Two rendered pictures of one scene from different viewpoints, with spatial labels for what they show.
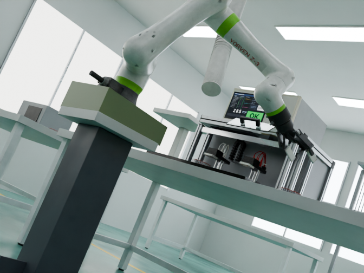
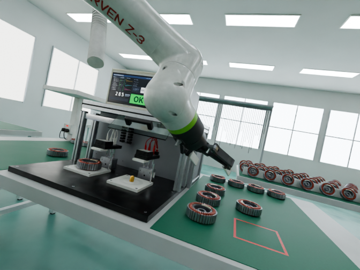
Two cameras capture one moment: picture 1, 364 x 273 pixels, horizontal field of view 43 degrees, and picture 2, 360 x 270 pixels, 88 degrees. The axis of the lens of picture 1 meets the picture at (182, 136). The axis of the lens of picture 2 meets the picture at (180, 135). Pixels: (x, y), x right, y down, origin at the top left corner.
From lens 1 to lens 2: 1.58 m
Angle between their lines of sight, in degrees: 29
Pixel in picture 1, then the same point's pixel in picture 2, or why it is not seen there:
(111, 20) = (15, 7)
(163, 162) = (28, 193)
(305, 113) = not seen: hidden behind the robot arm
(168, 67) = (72, 43)
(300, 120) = not seen: hidden behind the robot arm
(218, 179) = (108, 226)
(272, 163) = (162, 143)
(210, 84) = (94, 58)
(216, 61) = (95, 38)
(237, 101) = (118, 83)
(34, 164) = not seen: outside the picture
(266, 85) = (167, 87)
